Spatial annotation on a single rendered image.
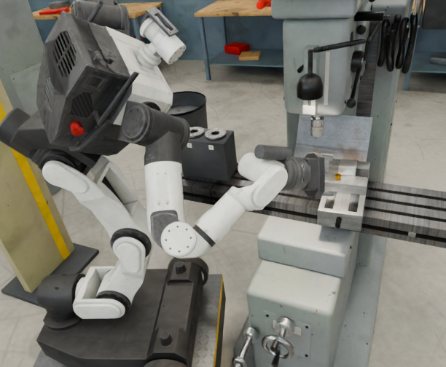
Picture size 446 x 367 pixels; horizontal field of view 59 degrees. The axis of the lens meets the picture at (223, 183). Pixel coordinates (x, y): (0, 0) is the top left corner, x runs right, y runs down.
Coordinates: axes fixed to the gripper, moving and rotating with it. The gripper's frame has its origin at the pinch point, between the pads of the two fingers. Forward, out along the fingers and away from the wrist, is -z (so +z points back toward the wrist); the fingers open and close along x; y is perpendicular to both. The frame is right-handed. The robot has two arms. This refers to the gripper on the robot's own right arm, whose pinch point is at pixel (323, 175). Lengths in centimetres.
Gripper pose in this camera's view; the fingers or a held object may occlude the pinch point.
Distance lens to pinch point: 114.5
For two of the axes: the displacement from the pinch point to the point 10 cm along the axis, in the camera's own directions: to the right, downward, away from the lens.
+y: -6.0, 0.3, 8.0
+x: -0.1, -10.0, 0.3
